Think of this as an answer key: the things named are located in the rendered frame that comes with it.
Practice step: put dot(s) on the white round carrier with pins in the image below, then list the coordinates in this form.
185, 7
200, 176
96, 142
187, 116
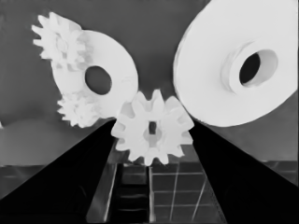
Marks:
120, 67

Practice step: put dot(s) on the large thick white disc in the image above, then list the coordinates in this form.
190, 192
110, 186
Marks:
205, 71

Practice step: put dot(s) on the small white toothed gear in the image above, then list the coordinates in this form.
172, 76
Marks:
79, 112

